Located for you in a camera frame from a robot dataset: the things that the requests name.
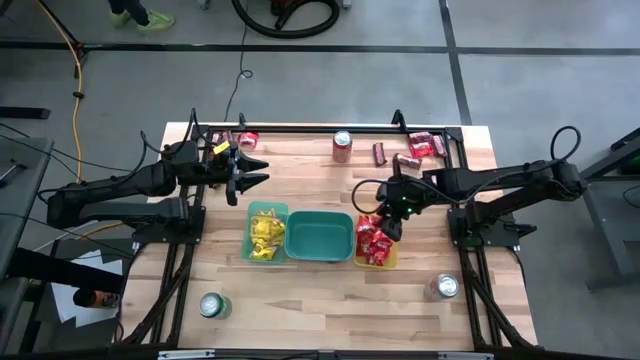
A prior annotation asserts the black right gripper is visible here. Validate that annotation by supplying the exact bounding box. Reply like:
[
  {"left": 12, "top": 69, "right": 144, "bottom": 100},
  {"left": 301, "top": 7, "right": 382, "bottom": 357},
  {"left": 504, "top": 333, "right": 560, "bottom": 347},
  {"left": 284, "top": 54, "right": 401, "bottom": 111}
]
[{"left": 375, "top": 180, "right": 421, "bottom": 243}]

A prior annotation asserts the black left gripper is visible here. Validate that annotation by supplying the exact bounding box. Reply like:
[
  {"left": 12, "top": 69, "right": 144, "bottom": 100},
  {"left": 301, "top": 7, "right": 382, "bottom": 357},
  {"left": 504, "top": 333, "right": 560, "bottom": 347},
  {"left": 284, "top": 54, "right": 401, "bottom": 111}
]
[{"left": 199, "top": 142, "right": 271, "bottom": 208}]

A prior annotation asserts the translucent yellow plastic bin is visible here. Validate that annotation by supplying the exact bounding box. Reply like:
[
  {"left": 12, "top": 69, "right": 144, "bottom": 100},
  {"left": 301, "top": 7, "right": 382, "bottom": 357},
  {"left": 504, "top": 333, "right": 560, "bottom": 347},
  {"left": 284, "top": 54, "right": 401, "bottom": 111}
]
[{"left": 353, "top": 206, "right": 401, "bottom": 270}]

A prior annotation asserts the translucent teal plastic bin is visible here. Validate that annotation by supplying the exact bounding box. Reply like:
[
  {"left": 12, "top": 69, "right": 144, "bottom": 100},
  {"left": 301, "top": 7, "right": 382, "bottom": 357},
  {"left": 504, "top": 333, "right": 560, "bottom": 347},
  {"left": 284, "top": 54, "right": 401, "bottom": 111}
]
[{"left": 240, "top": 200, "right": 290, "bottom": 265}]

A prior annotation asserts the dark green plastic bin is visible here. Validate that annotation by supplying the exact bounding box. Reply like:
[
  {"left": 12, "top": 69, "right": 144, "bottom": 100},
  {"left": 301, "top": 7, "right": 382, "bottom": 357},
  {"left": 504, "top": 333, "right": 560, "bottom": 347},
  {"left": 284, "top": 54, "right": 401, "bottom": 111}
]
[{"left": 283, "top": 210, "right": 355, "bottom": 263}]

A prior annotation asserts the silver soda can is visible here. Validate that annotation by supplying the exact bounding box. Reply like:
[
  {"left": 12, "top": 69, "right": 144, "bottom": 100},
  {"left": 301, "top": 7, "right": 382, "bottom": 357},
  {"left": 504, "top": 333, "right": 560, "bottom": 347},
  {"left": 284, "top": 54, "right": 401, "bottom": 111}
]
[{"left": 424, "top": 273, "right": 460, "bottom": 303}]

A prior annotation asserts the red soda can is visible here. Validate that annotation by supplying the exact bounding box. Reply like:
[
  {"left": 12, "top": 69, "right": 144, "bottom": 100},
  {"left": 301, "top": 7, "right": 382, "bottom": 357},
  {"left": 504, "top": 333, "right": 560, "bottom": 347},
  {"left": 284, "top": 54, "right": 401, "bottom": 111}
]
[{"left": 332, "top": 130, "right": 354, "bottom": 164}]

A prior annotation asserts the green soda can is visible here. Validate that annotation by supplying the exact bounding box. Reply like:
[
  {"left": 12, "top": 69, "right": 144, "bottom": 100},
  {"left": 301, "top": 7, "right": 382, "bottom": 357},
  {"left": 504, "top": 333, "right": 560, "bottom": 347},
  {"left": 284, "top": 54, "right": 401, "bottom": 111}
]
[{"left": 198, "top": 292, "right": 233, "bottom": 320}]

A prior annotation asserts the orange black vacuum cleaner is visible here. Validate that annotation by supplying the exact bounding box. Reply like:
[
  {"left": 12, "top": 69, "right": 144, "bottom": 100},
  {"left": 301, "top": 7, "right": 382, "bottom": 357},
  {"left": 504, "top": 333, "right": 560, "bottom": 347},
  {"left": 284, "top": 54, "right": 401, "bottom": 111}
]
[{"left": 269, "top": 0, "right": 307, "bottom": 17}]

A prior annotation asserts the orange black drink can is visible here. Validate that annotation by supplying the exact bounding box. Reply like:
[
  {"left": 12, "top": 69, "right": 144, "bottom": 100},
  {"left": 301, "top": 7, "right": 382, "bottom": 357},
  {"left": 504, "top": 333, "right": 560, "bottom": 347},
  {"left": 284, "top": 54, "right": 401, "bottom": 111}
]
[{"left": 72, "top": 288, "right": 122, "bottom": 310}]

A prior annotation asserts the person's leg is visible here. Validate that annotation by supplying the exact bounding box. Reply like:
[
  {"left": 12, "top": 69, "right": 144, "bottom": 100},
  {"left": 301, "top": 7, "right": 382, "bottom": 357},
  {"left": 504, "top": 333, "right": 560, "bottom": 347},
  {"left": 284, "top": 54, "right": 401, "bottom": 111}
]
[{"left": 108, "top": 0, "right": 151, "bottom": 26}]

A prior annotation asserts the black metal beam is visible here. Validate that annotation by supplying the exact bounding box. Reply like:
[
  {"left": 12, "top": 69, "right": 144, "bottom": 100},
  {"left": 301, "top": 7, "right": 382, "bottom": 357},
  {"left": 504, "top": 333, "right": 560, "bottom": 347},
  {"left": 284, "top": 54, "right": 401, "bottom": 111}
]
[{"left": 7, "top": 245, "right": 126, "bottom": 295}]

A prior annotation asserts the white paper sheet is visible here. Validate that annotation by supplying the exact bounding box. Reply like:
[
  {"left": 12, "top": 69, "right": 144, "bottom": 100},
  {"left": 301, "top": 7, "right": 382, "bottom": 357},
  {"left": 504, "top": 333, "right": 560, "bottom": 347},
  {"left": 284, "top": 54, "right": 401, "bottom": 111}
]
[{"left": 49, "top": 248, "right": 125, "bottom": 329}]

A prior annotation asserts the grey side table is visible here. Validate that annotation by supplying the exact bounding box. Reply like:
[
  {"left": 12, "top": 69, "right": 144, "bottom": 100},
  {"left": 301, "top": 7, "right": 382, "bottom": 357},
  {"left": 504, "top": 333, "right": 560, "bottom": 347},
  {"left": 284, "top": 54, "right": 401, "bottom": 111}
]
[{"left": 0, "top": 135, "right": 55, "bottom": 351}]

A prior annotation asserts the black flat floor bar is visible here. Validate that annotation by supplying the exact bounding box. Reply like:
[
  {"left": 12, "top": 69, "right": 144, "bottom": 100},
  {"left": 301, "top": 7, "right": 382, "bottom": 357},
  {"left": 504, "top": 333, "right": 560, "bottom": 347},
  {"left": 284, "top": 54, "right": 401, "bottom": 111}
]
[{"left": 0, "top": 106, "right": 52, "bottom": 121}]

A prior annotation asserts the black hand tool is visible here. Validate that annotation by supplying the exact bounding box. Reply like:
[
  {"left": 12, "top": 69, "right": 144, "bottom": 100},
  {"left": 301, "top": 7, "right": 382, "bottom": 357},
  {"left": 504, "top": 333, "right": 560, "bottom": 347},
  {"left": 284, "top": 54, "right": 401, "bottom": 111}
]
[{"left": 0, "top": 158, "right": 29, "bottom": 189}]

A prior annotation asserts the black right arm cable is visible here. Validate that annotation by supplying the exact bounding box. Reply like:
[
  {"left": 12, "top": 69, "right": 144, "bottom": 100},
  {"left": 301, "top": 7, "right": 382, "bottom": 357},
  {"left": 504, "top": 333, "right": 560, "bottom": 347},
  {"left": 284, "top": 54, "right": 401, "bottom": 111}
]
[{"left": 350, "top": 124, "right": 584, "bottom": 217}]

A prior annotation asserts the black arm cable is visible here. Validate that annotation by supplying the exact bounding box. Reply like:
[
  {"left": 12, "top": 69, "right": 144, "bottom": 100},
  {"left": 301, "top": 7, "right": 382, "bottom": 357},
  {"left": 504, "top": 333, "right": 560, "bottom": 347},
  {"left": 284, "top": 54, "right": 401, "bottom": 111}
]
[
  {"left": 138, "top": 106, "right": 212, "bottom": 157},
  {"left": 350, "top": 124, "right": 584, "bottom": 217}
]

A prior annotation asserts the black aluminium table frame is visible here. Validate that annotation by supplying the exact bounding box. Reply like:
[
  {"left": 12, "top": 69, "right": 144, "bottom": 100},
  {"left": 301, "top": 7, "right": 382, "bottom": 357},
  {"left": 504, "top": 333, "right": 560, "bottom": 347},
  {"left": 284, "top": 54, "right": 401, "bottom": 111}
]
[{"left": 117, "top": 109, "right": 540, "bottom": 360}]

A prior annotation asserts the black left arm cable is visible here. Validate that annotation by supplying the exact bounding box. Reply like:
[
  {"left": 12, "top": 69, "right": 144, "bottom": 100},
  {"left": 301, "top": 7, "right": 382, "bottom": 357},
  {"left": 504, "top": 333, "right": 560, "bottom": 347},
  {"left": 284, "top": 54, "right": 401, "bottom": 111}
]
[{"left": 138, "top": 106, "right": 212, "bottom": 157}]

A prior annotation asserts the thin black floor cable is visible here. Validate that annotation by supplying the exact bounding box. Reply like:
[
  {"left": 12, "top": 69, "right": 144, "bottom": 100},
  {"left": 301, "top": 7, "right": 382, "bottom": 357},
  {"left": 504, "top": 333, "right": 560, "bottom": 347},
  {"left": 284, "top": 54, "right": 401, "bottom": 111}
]
[{"left": 222, "top": 0, "right": 255, "bottom": 124}]

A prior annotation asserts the thick black vacuum hose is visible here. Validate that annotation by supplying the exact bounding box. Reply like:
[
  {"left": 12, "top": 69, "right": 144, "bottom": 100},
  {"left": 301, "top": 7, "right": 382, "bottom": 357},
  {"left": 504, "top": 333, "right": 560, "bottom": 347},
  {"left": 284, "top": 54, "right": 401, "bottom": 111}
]
[{"left": 230, "top": 0, "right": 342, "bottom": 40}]

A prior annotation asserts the silver metal bracket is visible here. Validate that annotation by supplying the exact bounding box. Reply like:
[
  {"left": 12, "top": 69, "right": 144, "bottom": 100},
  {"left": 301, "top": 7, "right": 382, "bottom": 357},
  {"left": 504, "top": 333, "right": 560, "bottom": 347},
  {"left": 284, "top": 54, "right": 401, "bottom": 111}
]
[
  {"left": 437, "top": 351, "right": 495, "bottom": 360},
  {"left": 157, "top": 349, "right": 217, "bottom": 360}
]

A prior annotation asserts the yellow cable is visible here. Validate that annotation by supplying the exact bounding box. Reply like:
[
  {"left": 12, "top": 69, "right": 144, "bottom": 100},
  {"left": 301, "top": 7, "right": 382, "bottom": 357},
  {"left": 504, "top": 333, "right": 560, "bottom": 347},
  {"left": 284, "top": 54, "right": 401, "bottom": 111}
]
[{"left": 35, "top": 0, "right": 125, "bottom": 241}]

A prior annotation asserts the dark side table frame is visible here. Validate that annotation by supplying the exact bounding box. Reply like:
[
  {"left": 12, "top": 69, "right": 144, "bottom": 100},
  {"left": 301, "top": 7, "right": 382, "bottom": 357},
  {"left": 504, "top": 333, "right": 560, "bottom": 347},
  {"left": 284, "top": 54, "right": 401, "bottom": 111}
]
[{"left": 569, "top": 127, "right": 640, "bottom": 292}]

